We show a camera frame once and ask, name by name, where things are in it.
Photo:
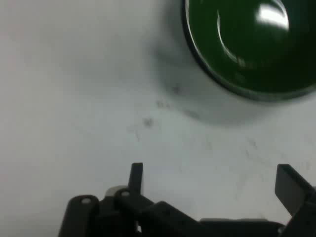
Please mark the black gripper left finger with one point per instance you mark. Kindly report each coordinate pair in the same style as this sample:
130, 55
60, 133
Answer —
123, 217

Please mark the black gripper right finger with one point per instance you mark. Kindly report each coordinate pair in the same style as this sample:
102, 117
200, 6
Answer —
298, 197

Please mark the dark green round bowl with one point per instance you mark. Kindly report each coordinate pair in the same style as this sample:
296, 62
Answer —
247, 44

